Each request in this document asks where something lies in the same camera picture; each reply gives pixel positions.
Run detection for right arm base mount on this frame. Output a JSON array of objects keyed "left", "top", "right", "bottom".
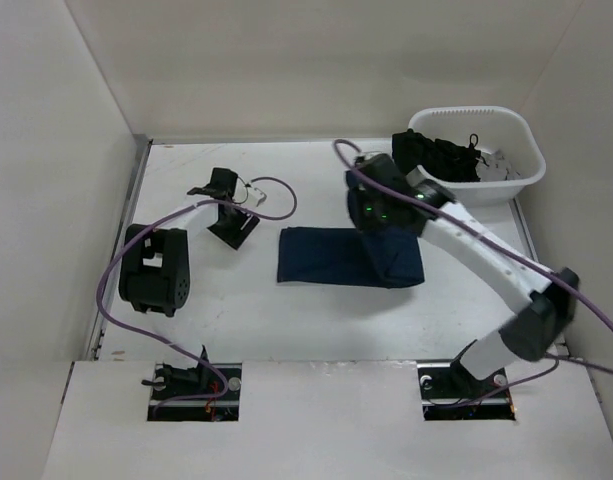
[{"left": 417, "top": 359, "right": 516, "bottom": 421}]

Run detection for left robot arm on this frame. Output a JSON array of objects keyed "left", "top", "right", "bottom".
[{"left": 118, "top": 167, "right": 260, "bottom": 318}]

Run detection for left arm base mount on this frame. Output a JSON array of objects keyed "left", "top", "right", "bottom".
[{"left": 142, "top": 363, "right": 243, "bottom": 423}]

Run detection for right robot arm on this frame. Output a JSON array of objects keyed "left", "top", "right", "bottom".
[{"left": 346, "top": 154, "right": 579, "bottom": 396}]

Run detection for dark blue denim trousers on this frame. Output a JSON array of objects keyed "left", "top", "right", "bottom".
[{"left": 275, "top": 169, "right": 426, "bottom": 290}]

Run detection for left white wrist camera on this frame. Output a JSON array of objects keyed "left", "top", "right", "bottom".
[{"left": 247, "top": 184, "right": 267, "bottom": 207}]

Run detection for black garment in basket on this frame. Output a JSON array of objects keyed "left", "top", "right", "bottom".
[{"left": 391, "top": 129, "right": 481, "bottom": 183}]

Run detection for white plastic laundry basket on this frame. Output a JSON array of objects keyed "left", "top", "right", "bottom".
[{"left": 407, "top": 106, "right": 546, "bottom": 207}]

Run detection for grey white garment in basket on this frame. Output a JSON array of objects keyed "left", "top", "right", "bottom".
[{"left": 475, "top": 150, "right": 521, "bottom": 182}]

